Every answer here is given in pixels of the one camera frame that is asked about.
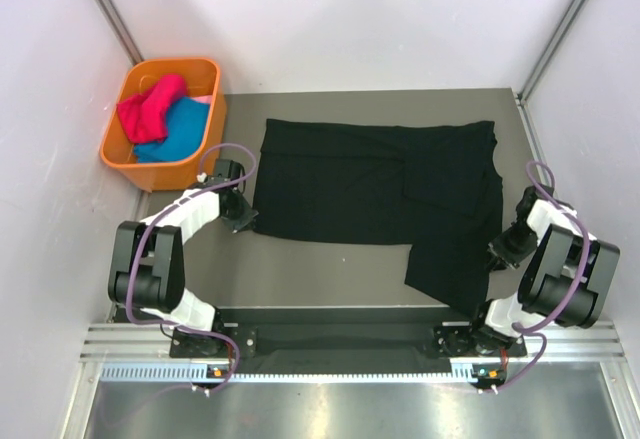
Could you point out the pink t shirt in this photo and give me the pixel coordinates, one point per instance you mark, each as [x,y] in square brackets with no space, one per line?
[143,115]

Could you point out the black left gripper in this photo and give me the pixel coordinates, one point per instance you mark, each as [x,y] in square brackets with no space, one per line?
[247,214]

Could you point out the right aluminium frame post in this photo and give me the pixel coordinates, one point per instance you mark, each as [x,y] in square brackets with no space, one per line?
[557,38]

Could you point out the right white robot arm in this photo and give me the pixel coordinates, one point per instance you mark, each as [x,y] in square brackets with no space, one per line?
[566,281]

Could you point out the black t shirt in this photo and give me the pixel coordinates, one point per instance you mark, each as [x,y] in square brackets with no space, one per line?
[433,189]

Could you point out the blue t shirt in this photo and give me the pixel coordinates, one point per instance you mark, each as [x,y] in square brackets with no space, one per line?
[186,123]

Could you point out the white slotted cable duct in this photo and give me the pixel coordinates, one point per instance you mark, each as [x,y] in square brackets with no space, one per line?
[209,374]

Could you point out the aluminium frame post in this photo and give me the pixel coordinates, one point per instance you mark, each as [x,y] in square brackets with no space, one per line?
[122,33]
[557,38]

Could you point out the orange plastic bin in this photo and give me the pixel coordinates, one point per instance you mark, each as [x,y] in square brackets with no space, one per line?
[202,77]

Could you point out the light pink cloth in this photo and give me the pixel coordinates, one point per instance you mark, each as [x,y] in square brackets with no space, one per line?
[206,99]

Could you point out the left aluminium frame post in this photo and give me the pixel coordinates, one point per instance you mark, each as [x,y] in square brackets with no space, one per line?
[122,33]

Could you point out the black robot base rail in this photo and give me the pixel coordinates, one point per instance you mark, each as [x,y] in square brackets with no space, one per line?
[324,339]

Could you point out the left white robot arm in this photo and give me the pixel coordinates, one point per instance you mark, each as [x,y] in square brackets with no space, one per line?
[147,274]

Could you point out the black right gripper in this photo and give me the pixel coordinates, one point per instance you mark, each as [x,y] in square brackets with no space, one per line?
[503,255]

